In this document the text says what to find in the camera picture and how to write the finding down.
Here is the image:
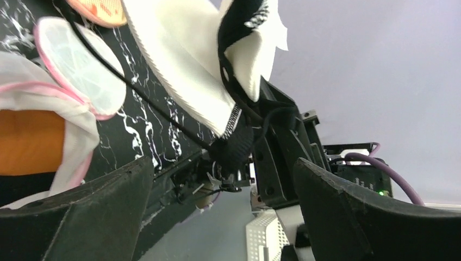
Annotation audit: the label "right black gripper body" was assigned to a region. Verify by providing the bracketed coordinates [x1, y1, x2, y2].
[253, 79, 330, 209]

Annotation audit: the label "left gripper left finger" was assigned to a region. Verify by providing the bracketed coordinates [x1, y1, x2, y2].
[1, 157, 154, 261]

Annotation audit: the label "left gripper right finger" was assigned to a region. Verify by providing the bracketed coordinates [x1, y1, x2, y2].
[293, 158, 460, 261]

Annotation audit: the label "white bra black straps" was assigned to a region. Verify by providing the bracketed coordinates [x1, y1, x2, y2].
[54, 0, 289, 173]

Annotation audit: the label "white mesh laundry bag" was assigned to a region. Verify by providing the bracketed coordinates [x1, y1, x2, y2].
[1, 16, 126, 209]

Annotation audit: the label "orange bra inside bag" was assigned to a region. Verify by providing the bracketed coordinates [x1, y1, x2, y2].
[1, 110, 66, 176]

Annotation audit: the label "floral pink fabric pouch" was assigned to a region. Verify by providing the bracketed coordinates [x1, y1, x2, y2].
[66, 0, 127, 28]

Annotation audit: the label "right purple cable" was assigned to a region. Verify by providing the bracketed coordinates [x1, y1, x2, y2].
[344, 142, 426, 207]

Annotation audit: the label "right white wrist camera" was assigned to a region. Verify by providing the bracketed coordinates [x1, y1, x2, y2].
[245, 205, 303, 261]

